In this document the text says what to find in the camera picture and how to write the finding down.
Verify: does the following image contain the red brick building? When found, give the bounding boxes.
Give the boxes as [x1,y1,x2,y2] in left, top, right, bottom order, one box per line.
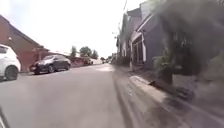
[0,14,51,73]

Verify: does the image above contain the blue-grey building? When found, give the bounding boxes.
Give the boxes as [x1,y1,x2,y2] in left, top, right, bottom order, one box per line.
[116,0,168,71]

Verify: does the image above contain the concrete kerb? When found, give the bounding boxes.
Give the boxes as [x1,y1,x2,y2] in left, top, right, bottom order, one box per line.
[128,74,224,128]

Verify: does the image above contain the white car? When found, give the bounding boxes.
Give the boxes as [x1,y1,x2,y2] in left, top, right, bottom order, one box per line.
[0,43,22,82]

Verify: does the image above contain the grey asphalt road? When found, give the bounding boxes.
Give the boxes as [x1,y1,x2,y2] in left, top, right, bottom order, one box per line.
[0,63,188,128]

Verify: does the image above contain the dark car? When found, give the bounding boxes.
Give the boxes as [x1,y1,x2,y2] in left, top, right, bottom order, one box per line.
[29,54,72,75]

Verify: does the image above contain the large dark bush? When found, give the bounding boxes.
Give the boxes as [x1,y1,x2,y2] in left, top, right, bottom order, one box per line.
[151,0,224,84]

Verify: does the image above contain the overhead wires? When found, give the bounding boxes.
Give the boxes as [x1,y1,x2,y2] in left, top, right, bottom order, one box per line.
[118,0,129,31]

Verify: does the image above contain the group of trees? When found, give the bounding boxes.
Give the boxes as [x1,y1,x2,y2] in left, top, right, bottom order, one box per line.
[69,45,100,60]

